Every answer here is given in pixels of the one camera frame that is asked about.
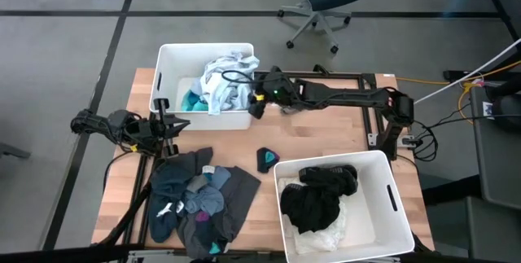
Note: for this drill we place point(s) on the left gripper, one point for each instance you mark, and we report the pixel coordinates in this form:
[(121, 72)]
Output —
[(142, 130)]

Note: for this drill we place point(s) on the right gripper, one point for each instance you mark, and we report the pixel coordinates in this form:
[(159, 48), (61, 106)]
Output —
[(258, 106)]

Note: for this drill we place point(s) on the pale blue white shirt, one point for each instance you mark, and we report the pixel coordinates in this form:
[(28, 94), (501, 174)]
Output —
[(228, 88)]

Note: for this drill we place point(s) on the teal cloth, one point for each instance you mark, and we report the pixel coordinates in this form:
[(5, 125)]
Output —
[(191, 102)]

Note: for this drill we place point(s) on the black sock teal patch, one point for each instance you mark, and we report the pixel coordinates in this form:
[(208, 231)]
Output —
[(262, 165)]

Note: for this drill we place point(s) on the light blue cloth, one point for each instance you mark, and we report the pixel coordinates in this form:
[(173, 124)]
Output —
[(207, 202)]

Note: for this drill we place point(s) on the dark navy garment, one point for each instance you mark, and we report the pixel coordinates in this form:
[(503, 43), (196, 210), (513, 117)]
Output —
[(163, 226)]

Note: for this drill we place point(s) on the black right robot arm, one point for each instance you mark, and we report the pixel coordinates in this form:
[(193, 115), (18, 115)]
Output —
[(346, 96)]

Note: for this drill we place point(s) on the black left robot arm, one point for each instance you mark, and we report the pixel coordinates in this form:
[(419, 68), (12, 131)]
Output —
[(87, 124)]

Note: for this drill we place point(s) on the yellow tape tag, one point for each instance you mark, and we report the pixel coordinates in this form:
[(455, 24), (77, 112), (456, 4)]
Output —
[(259, 97), (133, 147)]

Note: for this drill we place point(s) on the slate blue cloth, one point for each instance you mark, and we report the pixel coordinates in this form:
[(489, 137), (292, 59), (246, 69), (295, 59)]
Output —
[(221, 176)]

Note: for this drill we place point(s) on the white perforated plastic bin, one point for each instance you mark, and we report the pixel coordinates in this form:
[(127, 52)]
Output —
[(374, 222), (175, 59)]

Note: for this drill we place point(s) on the purple sock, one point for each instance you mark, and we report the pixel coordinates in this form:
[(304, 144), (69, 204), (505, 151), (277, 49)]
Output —
[(202, 216)]

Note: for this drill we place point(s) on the dark grey shirt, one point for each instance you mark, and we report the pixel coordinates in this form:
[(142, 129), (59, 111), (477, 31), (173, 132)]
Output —
[(240, 189)]

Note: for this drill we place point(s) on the black garment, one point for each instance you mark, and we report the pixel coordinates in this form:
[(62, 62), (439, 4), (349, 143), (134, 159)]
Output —
[(313, 210)]

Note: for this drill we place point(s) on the dark sock teal toe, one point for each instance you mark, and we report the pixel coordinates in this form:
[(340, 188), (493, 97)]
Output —
[(215, 248)]

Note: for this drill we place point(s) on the grey cabinet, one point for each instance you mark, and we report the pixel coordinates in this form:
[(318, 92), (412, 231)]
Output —
[(500, 165)]

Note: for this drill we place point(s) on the black bag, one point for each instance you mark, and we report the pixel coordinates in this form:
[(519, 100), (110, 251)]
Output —
[(509, 108)]

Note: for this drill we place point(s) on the dark grey bench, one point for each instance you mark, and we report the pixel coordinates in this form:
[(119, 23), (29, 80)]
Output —
[(488, 234)]

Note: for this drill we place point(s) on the black camera strut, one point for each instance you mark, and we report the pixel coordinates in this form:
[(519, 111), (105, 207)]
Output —
[(124, 217)]

